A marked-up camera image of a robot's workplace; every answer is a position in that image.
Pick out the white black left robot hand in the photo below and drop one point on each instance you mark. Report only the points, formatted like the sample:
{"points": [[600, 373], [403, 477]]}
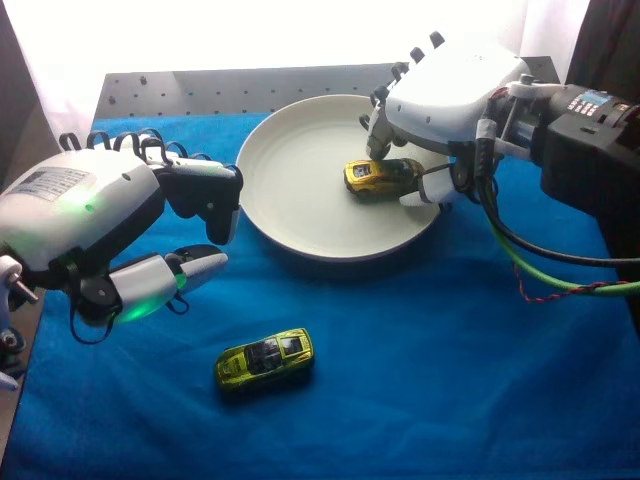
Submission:
{"points": [[70, 210]]}

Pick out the yellow toy car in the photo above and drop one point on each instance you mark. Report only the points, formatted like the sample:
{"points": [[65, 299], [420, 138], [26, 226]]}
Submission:
{"points": [[370, 177]]}

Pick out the white round plate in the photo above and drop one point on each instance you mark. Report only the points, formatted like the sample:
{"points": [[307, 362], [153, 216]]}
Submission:
{"points": [[300, 200]]}

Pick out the green toy car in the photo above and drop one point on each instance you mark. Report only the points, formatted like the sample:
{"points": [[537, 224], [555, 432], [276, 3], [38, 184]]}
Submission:
{"points": [[265, 357]]}

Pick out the white curtain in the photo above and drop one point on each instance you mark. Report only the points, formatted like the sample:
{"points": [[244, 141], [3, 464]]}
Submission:
{"points": [[250, 30]]}

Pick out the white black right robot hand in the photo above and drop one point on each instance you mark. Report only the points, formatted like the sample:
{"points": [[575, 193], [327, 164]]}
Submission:
{"points": [[450, 85]]}

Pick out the black curtain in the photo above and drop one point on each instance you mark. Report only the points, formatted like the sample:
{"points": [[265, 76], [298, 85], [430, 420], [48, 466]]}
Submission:
{"points": [[615, 40]]}

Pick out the blue cloth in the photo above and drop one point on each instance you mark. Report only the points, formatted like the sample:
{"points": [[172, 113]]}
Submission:
{"points": [[400, 375]]}

